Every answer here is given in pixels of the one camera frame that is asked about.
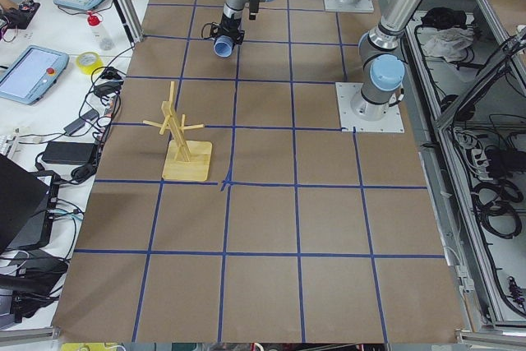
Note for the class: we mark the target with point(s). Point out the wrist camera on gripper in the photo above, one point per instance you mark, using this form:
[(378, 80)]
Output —
[(210, 30)]

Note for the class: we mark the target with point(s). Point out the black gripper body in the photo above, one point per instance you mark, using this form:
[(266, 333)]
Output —
[(229, 25)]

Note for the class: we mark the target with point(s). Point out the black power adapter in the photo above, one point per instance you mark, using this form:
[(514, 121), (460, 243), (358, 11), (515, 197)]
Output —
[(62, 152)]

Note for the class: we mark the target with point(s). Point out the light blue plastic cup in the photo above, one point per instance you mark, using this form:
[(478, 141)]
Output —
[(223, 46)]

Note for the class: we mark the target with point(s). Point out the wooden cup rack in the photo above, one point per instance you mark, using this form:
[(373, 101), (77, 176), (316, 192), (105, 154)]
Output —
[(185, 160)]

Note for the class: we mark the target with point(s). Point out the yellow tape roll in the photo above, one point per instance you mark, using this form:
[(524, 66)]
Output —
[(89, 63)]

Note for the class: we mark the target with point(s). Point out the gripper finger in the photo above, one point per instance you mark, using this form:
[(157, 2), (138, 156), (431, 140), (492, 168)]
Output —
[(253, 9)]

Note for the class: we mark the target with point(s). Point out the red capped bottle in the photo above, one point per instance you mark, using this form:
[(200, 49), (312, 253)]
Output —
[(100, 33)]

